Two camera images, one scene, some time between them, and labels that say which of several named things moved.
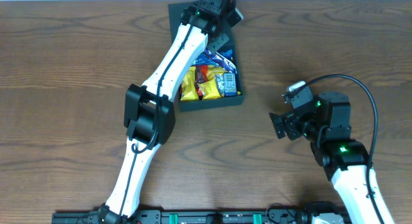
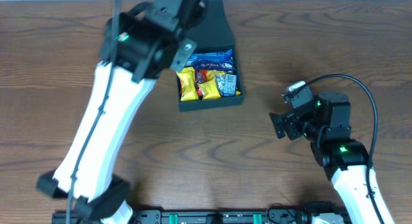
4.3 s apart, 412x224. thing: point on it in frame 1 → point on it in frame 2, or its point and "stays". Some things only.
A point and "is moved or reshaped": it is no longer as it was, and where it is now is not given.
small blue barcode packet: [230, 86] stays
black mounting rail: [235, 216] stays
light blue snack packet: [224, 57] is moved or reshaped
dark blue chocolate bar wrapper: [223, 58] is moved or reshaped
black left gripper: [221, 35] → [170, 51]
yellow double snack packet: [188, 90] stays
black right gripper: [291, 123] stays
